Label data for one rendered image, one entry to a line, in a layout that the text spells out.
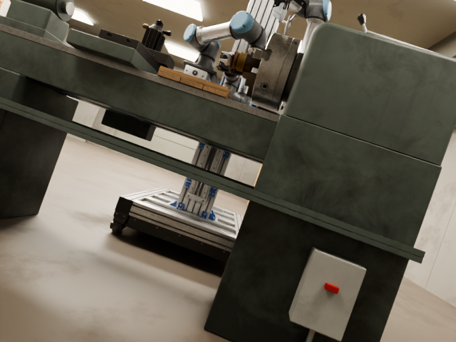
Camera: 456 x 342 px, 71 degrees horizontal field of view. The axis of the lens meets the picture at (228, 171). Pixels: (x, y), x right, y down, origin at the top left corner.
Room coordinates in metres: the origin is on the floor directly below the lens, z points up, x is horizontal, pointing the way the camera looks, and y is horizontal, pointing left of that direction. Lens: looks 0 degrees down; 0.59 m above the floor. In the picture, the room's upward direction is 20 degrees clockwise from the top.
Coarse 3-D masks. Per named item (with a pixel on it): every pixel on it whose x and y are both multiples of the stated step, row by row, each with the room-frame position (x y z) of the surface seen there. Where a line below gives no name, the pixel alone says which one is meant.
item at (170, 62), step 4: (148, 48) 1.54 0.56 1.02; (152, 52) 1.53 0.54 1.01; (156, 52) 1.53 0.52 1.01; (160, 52) 1.53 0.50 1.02; (156, 56) 1.53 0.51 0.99; (160, 56) 1.53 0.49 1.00; (164, 56) 1.52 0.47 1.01; (168, 56) 1.52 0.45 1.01; (160, 60) 1.53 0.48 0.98; (164, 60) 1.52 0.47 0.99; (168, 60) 1.53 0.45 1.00; (172, 60) 1.58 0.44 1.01; (160, 64) 1.56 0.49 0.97; (164, 64) 1.53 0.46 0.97; (168, 64) 1.55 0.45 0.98; (172, 64) 1.59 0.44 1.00; (168, 68) 1.57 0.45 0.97; (172, 68) 1.61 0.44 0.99
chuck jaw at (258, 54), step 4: (252, 52) 1.35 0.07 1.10; (256, 52) 1.30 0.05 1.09; (260, 52) 1.30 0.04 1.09; (264, 52) 1.28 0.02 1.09; (268, 52) 1.28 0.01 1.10; (248, 56) 1.38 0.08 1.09; (252, 56) 1.35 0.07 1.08; (256, 56) 1.30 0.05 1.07; (260, 56) 1.30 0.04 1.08; (264, 56) 1.28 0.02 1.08; (268, 56) 1.28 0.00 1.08; (248, 60) 1.35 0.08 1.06; (252, 60) 1.35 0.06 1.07; (256, 60) 1.32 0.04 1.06; (260, 60) 1.31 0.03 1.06; (248, 64) 1.40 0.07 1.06; (252, 64) 1.38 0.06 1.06; (256, 64) 1.36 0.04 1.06; (256, 68) 1.40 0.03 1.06
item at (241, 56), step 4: (236, 52) 1.42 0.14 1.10; (236, 56) 1.41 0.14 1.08; (240, 56) 1.41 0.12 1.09; (244, 56) 1.41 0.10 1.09; (232, 60) 1.42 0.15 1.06; (236, 60) 1.42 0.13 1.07; (240, 60) 1.41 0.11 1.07; (244, 60) 1.40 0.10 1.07; (232, 64) 1.43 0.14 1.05; (236, 64) 1.42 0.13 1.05; (240, 64) 1.41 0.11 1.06; (244, 64) 1.41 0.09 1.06; (236, 68) 1.43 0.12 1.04; (240, 68) 1.42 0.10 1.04; (244, 68) 1.43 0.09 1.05; (248, 68) 1.42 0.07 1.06
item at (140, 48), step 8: (104, 32) 1.32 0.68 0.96; (112, 32) 1.31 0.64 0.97; (112, 40) 1.31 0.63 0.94; (120, 40) 1.31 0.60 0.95; (128, 40) 1.32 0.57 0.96; (136, 40) 1.30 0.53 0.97; (136, 48) 1.30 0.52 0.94; (144, 48) 1.35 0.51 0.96; (144, 56) 1.38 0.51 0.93; (152, 56) 1.45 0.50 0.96; (152, 64) 1.47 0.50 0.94
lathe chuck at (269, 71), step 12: (276, 36) 1.31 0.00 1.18; (276, 48) 1.28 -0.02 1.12; (288, 48) 1.28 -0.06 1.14; (264, 60) 1.28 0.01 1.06; (276, 60) 1.27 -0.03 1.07; (264, 72) 1.29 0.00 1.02; (276, 72) 1.28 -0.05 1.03; (276, 84) 1.30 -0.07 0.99; (252, 96) 1.38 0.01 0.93; (264, 96) 1.35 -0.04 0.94
